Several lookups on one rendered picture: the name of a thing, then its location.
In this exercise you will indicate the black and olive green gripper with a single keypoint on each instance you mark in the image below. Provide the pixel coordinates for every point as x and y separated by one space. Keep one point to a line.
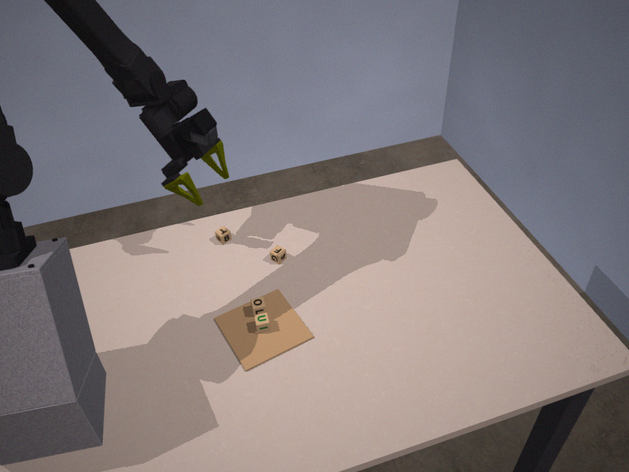
172 169

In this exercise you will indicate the tan flat mat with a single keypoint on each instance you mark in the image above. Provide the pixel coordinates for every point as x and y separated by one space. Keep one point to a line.
252 348

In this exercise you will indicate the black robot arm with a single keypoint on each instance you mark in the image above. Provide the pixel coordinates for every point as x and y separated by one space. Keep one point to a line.
145 85

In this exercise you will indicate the tan letter block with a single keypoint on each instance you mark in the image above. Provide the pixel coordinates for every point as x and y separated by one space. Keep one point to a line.
223 235
262 322
258 305
278 254

